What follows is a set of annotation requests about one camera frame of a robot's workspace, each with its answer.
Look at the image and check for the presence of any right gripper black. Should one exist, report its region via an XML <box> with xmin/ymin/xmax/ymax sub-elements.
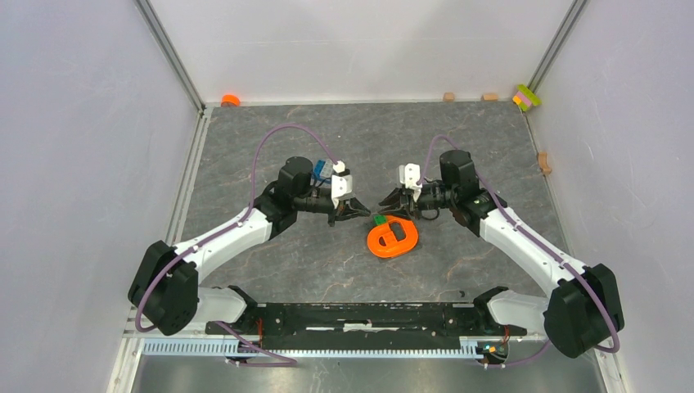
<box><xmin>379</xmin><ymin>183</ymin><xmax>457</xmax><ymax>221</ymax></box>

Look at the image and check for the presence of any black cable loop lock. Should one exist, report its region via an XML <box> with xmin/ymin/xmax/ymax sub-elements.
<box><xmin>420</xmin><ymin>209</ymin><xmax>440</xmax><ymax>221</ymax></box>

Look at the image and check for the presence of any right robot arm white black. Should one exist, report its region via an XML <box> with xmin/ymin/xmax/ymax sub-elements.
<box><xmin>379</xmin><ymin>150</ymin><xmax>624</xmax><ymax>359</ymax></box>

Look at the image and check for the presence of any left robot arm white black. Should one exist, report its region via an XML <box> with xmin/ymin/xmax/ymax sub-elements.
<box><xmin>128</xmin><ymin>156</ymin><xmax>371</xmax><ymax>336</ymax></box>

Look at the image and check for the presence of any blue grey toy brick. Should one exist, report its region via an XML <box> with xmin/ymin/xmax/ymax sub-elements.
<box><xmin>313</xmin><ymin>160</ymin><xmax>333</xmax><ymax>183</ymax></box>

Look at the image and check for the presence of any wooden block right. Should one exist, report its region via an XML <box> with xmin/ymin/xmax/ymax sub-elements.
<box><xmin>481</xmin><ymin>93</ymin><xmax>499</xmax><ymax>102</ymax></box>

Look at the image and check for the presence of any wooden arch piece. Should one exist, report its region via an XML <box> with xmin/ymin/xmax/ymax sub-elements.
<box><xmin>537</xmin><ymin>151</ymin><xmax>552</xmax><ymax>176</ymax></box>

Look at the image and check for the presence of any green pink brick stack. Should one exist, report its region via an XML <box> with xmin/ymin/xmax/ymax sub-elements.
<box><xmin>512</xmin><ymin>84</ymin><xmax>542</xmax><ymax>112</ymax></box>

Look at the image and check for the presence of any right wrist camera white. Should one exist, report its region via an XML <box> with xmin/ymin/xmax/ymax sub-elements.
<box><xmin>398</xmin><ymin>163</ymin><xmax>422</xmax><ymax>200</ymax></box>

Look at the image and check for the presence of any orange ring toy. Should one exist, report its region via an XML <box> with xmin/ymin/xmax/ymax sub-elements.
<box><xmin>367</xmin><ymin>215</ymin><xmax>419</xmax><ymax>259</ymax></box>

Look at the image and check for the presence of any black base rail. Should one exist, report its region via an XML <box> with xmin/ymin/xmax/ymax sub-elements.
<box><xmin>231</xmin><ymin>302</ymin><xmax>527</xmax><ymax>350</ymax></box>

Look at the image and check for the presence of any white toothed cable duct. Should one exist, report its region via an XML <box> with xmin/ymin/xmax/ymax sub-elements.
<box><xmin>142</xmin><ymin>338</ymin><xmax>483</xmax><ymax>360</ymax></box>

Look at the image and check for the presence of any orange cap at wall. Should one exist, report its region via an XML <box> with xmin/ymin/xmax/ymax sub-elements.
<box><xmin>220</xmin><ymin>94</ymin><xmax>241</xmax><ymax>107</ymax></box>

